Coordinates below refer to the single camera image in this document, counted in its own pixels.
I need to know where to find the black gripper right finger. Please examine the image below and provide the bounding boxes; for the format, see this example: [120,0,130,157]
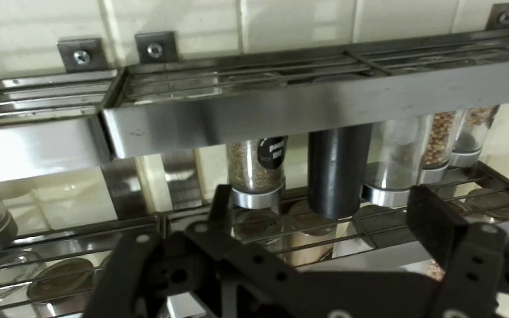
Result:
[404,184,509,318]

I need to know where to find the clear pepper grinder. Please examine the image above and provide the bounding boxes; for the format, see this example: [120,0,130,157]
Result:
[360,113,434,209]

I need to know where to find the black label spice jar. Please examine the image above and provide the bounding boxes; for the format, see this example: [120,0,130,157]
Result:
[224,136,289,210]

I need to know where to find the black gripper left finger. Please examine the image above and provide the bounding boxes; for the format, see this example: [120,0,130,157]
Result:
[79,182,303,318]

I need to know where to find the seed filled glass jar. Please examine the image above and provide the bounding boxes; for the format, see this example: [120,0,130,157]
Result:
[418,110,466,184]
[448,104,500,168]

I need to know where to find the stainless steel wall rack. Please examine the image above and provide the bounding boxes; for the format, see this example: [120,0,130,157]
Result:
[0,161,509,318]
[0,37,120,187]
[100,2,509,161]

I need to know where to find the black cylindrical container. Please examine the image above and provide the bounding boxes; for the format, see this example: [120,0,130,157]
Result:
[305,124,374,221]

